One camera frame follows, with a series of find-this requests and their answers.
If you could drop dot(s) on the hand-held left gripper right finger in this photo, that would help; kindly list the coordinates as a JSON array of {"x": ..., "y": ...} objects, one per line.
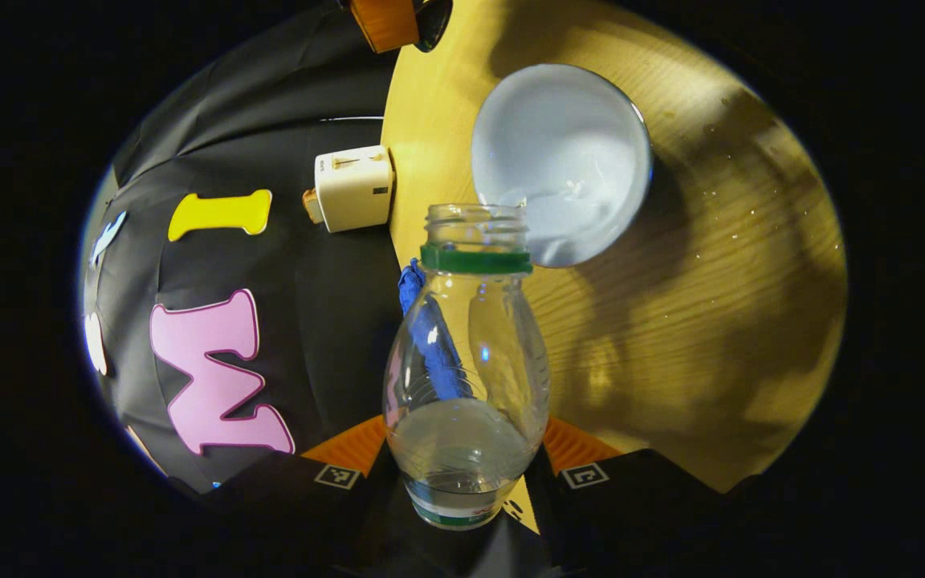
[{"x": 631, "y": 514}]

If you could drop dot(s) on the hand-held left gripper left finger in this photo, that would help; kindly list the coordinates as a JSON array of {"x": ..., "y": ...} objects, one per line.
[{"x": 302, "y": 514}]

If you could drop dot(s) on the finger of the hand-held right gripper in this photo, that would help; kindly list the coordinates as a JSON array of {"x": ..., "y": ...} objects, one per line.
[{"x": 382, "y": 22}]

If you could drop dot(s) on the dark teal teacup lid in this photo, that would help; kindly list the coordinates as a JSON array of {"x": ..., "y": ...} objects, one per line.
[{"x": 434, "y": 20}]

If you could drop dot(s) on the clear plastic water bottle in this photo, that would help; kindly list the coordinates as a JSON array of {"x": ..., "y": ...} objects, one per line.
[{"x": 466, "y": 449}]

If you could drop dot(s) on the dark teal teacup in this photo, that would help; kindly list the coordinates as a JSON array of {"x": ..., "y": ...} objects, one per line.
[{"x": 563, "y": 136}]

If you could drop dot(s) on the white toaster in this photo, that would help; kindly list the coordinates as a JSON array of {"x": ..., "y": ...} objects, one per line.
[{"x": 354, "y": 189}]

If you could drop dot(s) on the black backdrop cloth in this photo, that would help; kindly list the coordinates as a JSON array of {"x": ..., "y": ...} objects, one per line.
[{"x": 326, "y": 321}]

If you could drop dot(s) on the toast slice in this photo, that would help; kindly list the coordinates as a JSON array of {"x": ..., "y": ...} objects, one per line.
[{"x": 312, "y": 205}]

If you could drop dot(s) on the folded blue towel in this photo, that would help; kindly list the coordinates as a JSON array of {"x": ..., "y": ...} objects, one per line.
[{"x": 410, "y": 285}]

